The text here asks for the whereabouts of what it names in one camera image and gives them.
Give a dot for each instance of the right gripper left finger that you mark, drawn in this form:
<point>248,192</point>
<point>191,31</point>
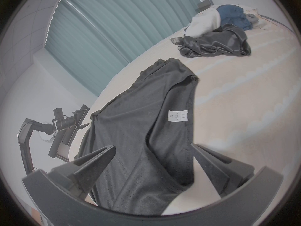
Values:
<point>87,175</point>

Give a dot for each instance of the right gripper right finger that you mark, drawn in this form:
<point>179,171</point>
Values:
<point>218,178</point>

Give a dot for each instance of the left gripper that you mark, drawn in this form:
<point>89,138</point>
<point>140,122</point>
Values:
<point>70,123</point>

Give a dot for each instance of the black T-shirt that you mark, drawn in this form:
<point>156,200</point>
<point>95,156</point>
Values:
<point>141,131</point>

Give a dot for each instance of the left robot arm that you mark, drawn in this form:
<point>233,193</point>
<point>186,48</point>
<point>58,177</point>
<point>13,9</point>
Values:
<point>24,145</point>

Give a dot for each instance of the bed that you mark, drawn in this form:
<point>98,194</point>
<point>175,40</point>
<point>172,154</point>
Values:
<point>235,98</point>

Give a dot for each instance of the pile of clothes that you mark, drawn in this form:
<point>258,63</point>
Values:
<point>207,22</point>

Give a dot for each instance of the blue-green curtain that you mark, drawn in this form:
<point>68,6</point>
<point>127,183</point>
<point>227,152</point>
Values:
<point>131,15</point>
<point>82,50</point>

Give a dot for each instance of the black satin garment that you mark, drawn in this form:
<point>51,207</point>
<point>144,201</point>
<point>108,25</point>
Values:
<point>211,45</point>

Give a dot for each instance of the white printed pillow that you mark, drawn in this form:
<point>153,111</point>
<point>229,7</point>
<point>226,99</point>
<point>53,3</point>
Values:
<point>250,9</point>

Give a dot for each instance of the grey bedside table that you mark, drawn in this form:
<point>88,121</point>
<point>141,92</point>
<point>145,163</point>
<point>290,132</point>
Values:
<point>205,5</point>

